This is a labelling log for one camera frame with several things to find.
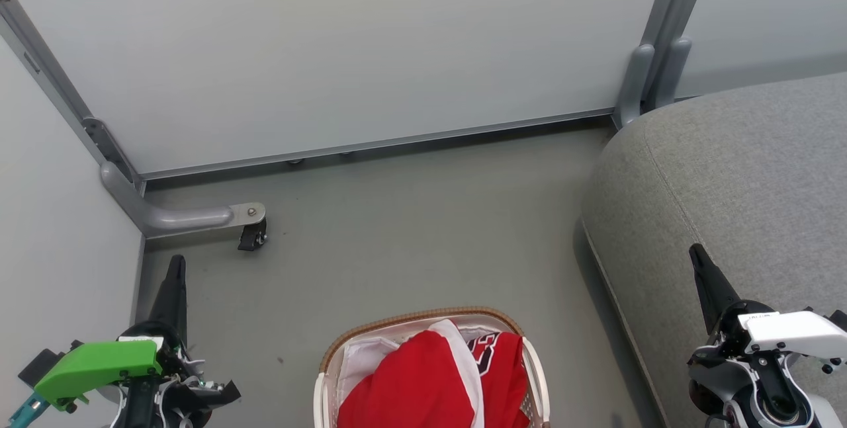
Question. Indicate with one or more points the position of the white laundry basket tan rim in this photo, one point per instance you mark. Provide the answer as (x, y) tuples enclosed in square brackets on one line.
[(320, 408)]

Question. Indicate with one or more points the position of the grey partition bottom rail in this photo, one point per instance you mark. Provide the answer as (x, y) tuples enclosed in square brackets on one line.
[(397, 143)]

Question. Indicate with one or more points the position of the grey partition post with bracket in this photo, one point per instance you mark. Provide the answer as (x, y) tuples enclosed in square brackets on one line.
[(53, 77)]

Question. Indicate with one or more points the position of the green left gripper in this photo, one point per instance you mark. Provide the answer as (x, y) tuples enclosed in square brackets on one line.
[(99, 365)]

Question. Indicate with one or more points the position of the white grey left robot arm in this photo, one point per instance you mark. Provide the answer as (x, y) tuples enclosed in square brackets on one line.
[(142, 408)]

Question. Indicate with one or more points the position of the grey fabric sofa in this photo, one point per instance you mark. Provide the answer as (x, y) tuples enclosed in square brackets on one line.
[(761, 183)]

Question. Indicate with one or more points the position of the white cloth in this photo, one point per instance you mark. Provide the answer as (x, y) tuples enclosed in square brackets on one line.
[(360, 365)]

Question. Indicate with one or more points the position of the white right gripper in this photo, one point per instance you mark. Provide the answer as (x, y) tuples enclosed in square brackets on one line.
[(787, 332)]

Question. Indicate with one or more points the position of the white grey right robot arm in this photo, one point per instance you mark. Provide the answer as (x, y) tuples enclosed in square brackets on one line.
[(781, 408)]

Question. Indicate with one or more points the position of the red and white jersey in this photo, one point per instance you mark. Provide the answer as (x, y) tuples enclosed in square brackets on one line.
[(410, 388)]

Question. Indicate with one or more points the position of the grey partition foot with caster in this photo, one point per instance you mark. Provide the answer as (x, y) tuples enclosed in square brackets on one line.
[(178, 218)]

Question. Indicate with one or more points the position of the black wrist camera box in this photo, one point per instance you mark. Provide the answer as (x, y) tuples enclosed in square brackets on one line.
[(40, 367)]

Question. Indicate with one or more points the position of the black caster wheel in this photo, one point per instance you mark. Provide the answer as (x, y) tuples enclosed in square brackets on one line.
[(251, 237)]

